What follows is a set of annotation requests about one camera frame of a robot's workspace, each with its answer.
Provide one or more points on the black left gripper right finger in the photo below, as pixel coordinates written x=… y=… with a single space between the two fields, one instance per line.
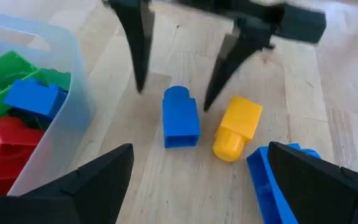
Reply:
x=322 y=199

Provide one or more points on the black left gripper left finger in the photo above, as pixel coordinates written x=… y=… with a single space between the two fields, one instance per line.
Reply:
x=82 y=199

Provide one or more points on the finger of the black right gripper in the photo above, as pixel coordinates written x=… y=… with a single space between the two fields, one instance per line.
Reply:
x=140 y=37
x=238 y=53

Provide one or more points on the red toy block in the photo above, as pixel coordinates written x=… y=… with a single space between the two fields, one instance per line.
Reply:
x=8 y=149

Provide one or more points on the green toy block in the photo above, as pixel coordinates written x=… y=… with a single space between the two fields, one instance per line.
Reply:
x=57 y=79
x=8 y=71

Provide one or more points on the yellow toy block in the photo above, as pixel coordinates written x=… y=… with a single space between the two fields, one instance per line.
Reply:
x=238 y=124

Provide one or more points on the small blue toy block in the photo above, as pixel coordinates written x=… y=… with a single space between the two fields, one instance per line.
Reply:
x=180 y=118

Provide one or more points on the clear plastic bin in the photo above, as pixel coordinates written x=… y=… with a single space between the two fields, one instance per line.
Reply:
x=73 y=102

